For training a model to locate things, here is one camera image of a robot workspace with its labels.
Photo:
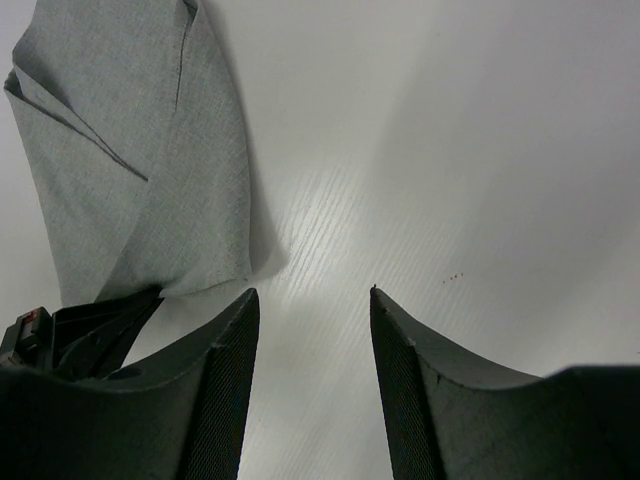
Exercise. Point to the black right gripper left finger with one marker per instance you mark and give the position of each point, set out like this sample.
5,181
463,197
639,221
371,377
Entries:
179,413

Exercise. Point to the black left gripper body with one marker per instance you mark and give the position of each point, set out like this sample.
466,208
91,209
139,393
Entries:
29,341

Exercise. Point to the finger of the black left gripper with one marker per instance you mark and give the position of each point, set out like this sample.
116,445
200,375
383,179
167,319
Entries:
93,340

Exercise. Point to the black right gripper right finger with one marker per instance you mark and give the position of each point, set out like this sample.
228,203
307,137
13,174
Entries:
452,414

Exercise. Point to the grey cloth napkin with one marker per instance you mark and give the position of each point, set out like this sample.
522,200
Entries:
136,143

